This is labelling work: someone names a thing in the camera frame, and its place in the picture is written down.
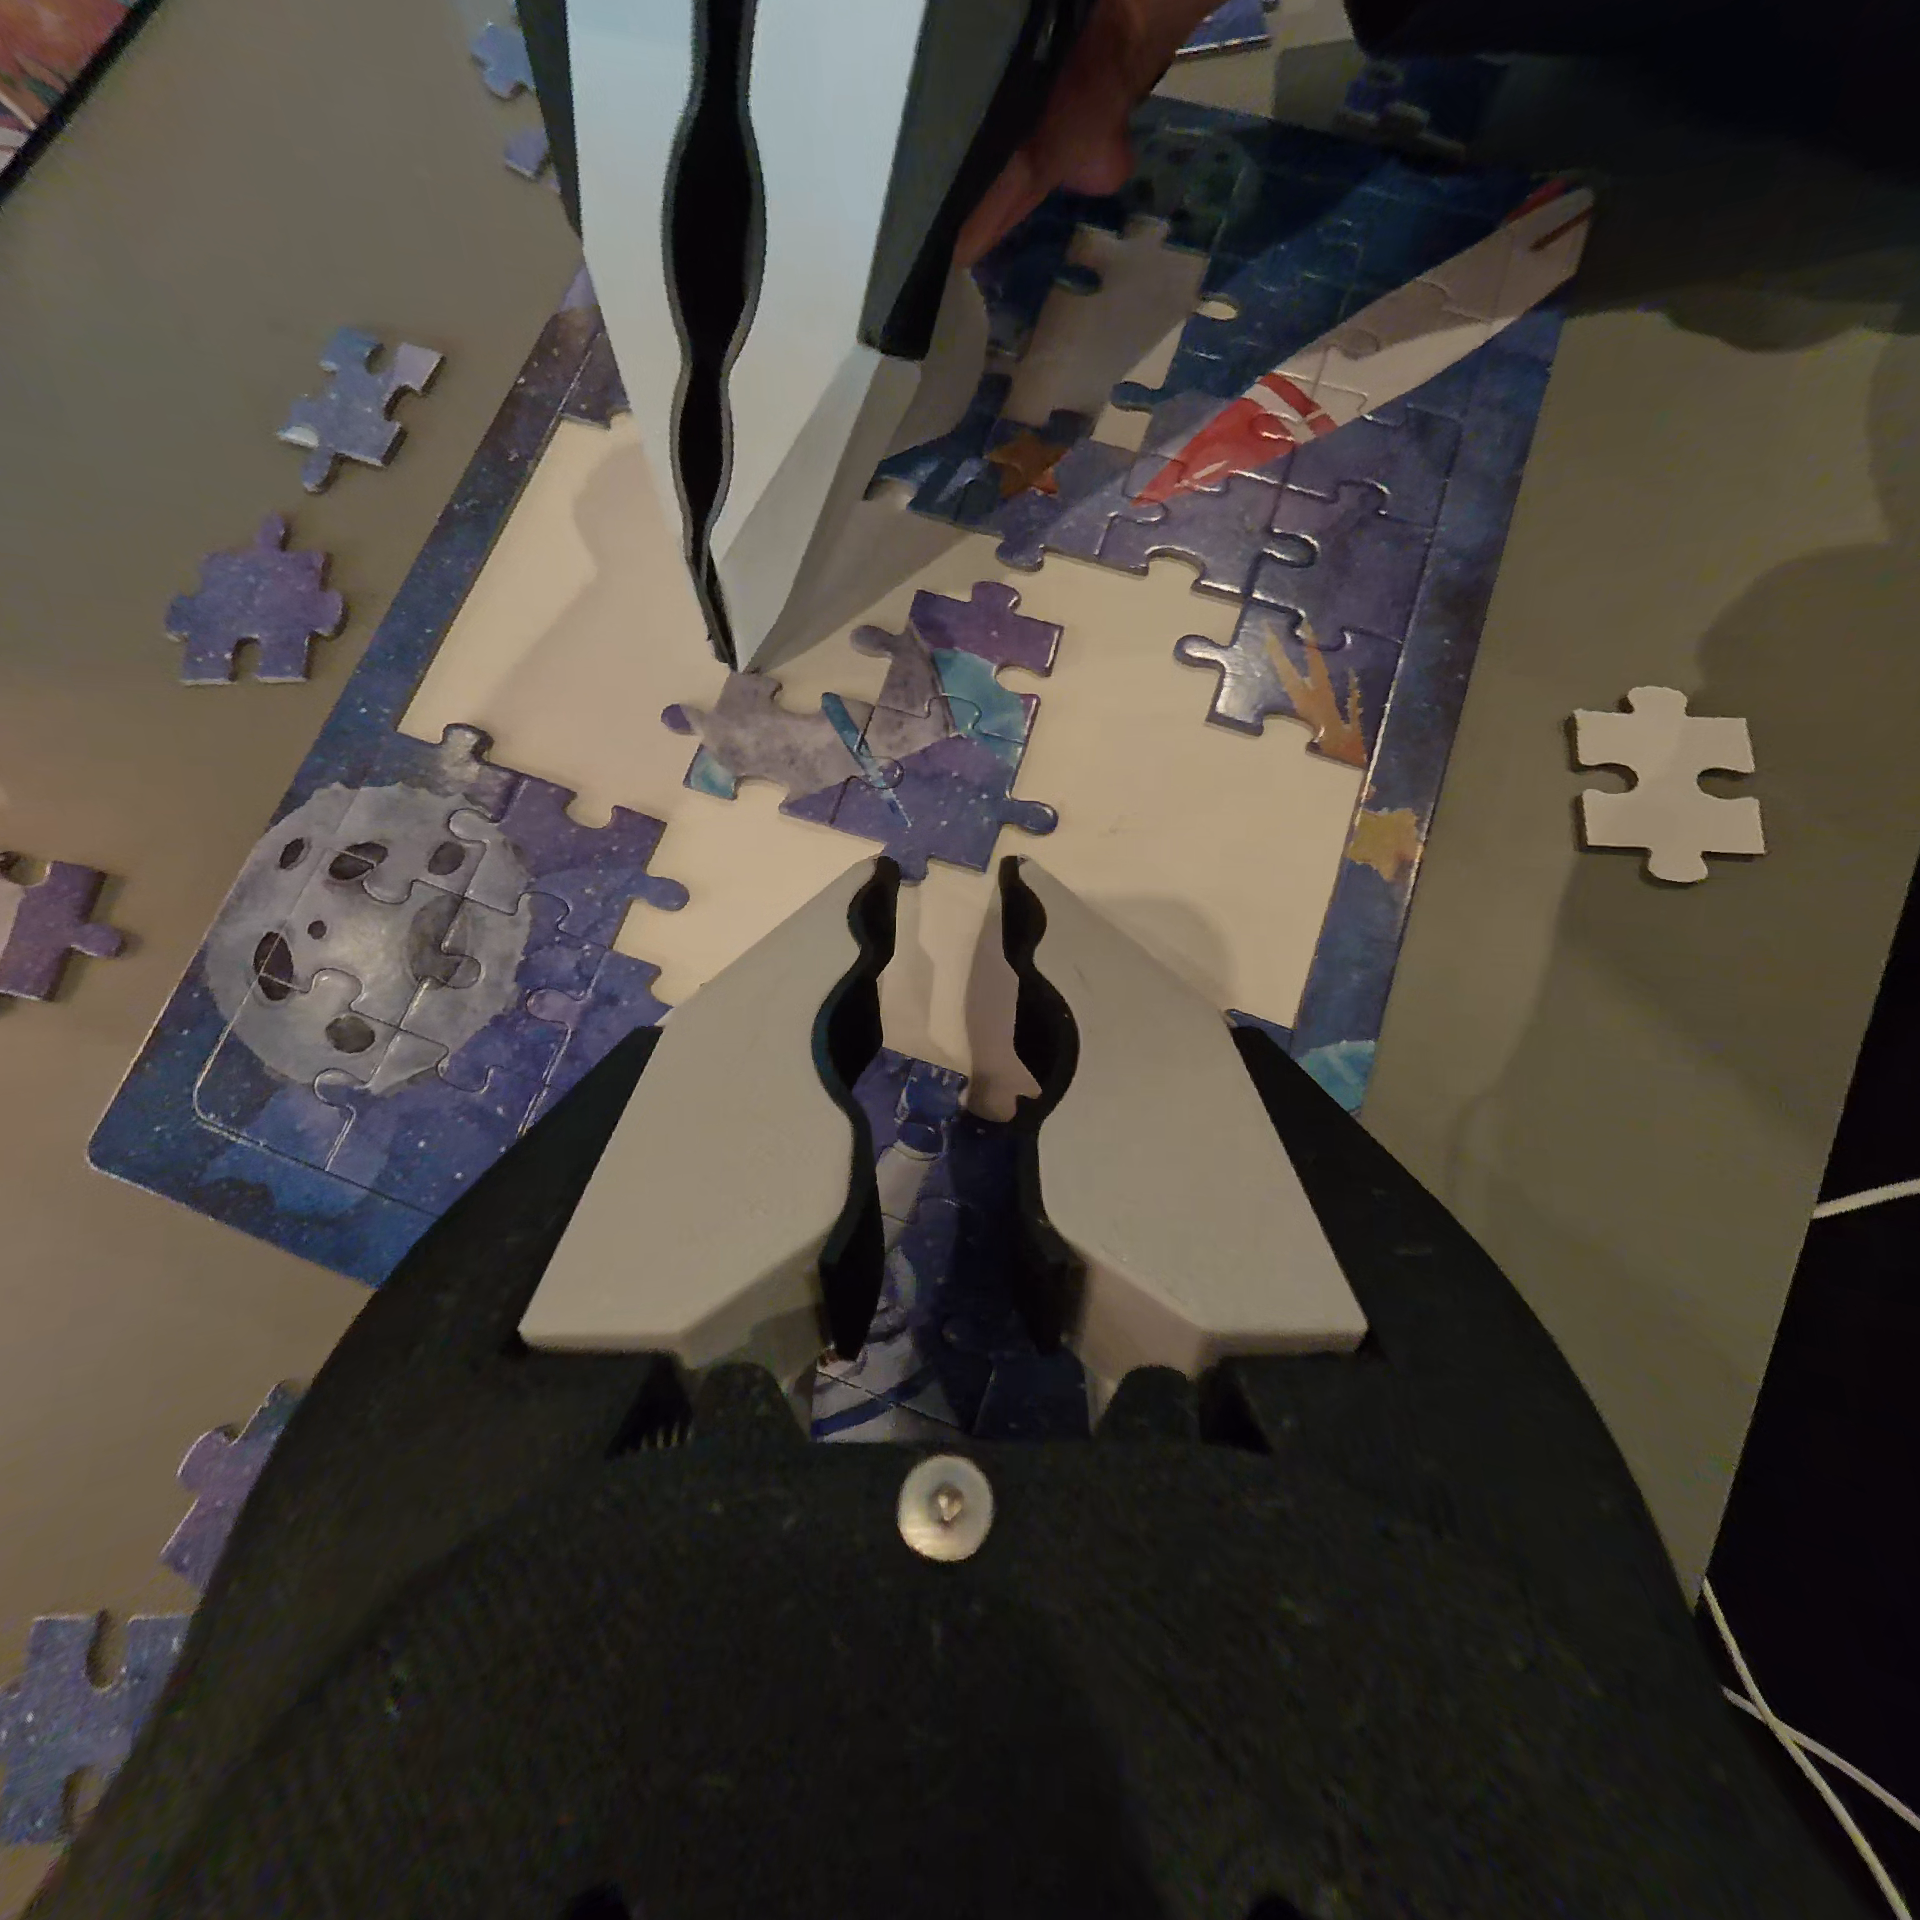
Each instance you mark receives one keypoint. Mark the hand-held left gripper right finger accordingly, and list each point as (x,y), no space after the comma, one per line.
(1202,1201)

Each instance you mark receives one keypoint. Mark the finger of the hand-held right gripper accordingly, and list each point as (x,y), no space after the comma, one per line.
(820,224)
(629,224)

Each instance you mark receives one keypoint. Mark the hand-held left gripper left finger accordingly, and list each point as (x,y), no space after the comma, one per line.
(675,1201)

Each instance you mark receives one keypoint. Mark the space jigsaw puzzle board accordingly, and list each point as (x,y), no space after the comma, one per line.
(376,902)

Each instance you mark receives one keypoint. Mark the joined planet puzzle pieces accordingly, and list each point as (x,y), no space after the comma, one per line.
(974,629)

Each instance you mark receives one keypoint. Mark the single purple jigsaw piece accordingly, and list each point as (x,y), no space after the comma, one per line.
(765,735)
(77,1724)
(226,1484)

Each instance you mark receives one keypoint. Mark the person's right hand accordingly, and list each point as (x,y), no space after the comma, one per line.
(1095,106)

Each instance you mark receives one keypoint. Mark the row of puzzle pieces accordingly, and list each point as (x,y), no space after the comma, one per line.
(254,608)

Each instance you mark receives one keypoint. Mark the illustrated animal puzzle box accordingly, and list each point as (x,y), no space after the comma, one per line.
(45,76)

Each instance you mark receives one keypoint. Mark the upturned white jigsaw piece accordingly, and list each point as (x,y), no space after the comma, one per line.
(1666,786)

